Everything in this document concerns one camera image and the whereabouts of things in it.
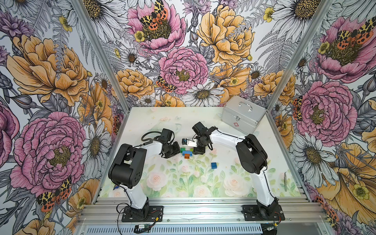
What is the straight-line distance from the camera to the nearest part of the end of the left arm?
0.77 m

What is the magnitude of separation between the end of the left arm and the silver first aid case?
1.34 ft

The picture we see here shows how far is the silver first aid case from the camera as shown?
99 centimetres
